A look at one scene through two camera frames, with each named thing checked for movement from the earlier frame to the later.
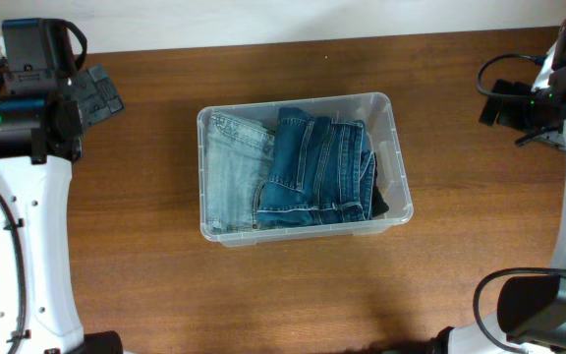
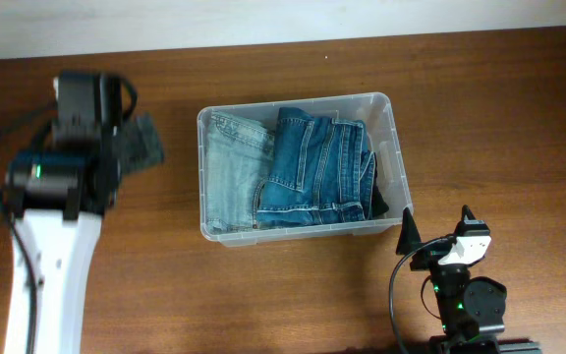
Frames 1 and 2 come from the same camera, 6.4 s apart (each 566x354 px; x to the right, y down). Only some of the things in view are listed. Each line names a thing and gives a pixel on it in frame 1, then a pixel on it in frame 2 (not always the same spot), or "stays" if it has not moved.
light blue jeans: x=240 y=154 stays
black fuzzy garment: x=379 y=205 stays
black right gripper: x=509 y=110 → x=430 y=256
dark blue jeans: x=321 y=173 stays
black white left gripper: x=98 y=91 → x=136 y=144
